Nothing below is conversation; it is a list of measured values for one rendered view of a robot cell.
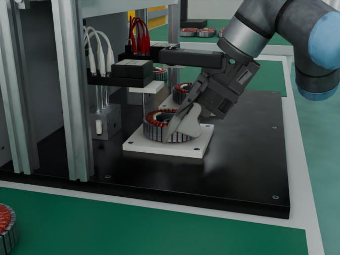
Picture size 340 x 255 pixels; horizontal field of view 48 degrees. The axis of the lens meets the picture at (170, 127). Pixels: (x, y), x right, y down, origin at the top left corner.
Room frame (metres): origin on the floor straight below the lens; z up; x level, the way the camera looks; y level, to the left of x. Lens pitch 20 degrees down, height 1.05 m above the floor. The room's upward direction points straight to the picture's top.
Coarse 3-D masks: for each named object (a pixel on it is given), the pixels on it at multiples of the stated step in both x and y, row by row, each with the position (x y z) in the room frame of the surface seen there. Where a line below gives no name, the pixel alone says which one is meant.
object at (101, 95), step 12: (132, 60) 0.74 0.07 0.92; (144, 60) 0.74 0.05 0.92; (120, 72) 0.69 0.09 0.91; (132, 72) 0.68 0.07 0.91; (144, 72) 0.69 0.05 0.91; (96, 84) 0.70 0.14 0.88; (108, 84) 0.69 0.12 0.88; (120, 84) 0.69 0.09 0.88; (132, 84) 0.68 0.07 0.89; (144, 84) 0.68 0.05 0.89; (156, 84) 0.70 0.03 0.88; (96, 96) 0.71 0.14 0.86; (108, 96) 0.76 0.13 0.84; (96, 108) 0.71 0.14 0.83
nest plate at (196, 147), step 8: (208, 128) 0.73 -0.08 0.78; (136, 136) 0.69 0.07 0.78; (144, 136) 0.69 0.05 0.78; (200, 136) 0.69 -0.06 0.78; (208, 136) 0.69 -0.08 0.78; (128, 144) 0.64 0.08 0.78; (136, 144) 0.64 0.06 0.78; (144, 144) 0.64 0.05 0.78; (152, 144) 0.64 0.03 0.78; (160, 144) 0.64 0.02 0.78; (168, 144) 0.64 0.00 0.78; (176, 144) 0.64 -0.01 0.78; (184, 144) 0.64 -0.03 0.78; (192, 144) 0.64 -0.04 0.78; (200, 144) 0.64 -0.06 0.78; (152, 152) 0.63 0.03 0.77; (160, 152) 0.63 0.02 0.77; (168, 152) 0.62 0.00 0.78; (176, 152) 0.62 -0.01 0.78; (184, 152) 0.62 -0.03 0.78; (192, 152) 0.61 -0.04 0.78; (200, 152) 0.61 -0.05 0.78
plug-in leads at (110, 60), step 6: (96, 30) 0.73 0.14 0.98; (84, 36) 0.72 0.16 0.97; (90, 36) 0.73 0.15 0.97; (96, 36) 0.75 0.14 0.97; (84, 42) 0.72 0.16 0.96; (108, 42) 0.73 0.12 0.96; (90, 48) 0.72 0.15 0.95; (108, 48) 0.73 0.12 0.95; (90, 54) 0.72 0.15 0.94; (102, 54) 0.70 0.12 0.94; (108, 54) 0.73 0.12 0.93; (90, 60) 0.72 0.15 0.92; (102, 60) 0.70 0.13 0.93; (108, 60) 0.72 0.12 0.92; (90, 66) 0.72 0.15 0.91; (102, 66) 0.70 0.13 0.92; (108, 66) 0.72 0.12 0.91; (90, 72) 0.72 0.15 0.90; (96, 72) 0.72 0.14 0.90; (102, 72) 0.70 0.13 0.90; (108, 72) 0.72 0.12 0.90
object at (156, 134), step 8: (152, 112) 0.72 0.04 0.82; (160, 112) 0.72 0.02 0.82; (168, 112) 0.73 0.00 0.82; (144, 120) 0.68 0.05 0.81; (152, 120) 0.67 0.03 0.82; (160, 120) 0.72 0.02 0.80; (168, 120) 0.71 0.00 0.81; (144, 128) 0.68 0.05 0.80; (152, 128) 0.66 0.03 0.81; (160, 128) 0.65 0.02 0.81; (152, 136) 0.66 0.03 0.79; (160, 136) 0.65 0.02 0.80; (176, 136) 0.64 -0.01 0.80; (184, 136) 0.65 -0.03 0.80
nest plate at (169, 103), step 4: (168, 96) 0.98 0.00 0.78; (172, 96) 0.98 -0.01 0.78; (168, 100) 0.94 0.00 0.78; (172, 100) 0.94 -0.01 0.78; (164, 104) 0.90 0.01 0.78; (168, 104) 0.90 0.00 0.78; (172, 104) 0.90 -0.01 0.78; (176, 104) 0.90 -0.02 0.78; (180, 104) 0.90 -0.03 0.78; (160, 108) 0.88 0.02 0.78; (164, 108) 0.88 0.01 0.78; (168, 108) 0.87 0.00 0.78; (172, 108) 0.87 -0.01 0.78; (176, 108) 0.87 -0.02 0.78
